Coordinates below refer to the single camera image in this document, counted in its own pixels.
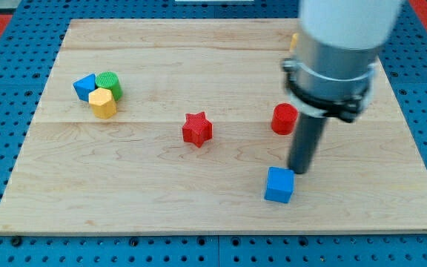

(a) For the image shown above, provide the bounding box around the blue cube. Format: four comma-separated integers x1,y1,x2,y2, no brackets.
264,166,295,203

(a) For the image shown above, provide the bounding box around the yellow block behind arm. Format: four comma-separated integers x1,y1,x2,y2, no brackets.
289,33,299,53

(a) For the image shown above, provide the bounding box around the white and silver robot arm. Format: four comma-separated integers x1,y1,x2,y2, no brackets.
282,0,403,123

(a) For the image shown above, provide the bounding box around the red star block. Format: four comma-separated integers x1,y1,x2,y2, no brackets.
182,111,213,148

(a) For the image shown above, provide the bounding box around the light wooden board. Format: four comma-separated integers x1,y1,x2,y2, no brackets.
0,19,427,236

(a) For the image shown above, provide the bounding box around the red cylinder block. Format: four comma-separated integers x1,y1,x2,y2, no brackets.
271,103,299,135

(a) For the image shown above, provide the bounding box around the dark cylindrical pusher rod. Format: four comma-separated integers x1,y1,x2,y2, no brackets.
288,113,328,174

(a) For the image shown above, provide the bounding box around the yellow hexagon block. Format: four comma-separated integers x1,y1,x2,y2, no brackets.
88,88,117,119

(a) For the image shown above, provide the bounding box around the green cylinder block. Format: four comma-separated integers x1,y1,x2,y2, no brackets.
95,71,123,101

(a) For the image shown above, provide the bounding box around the blue triangle block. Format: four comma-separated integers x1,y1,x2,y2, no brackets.
73,73,96,102

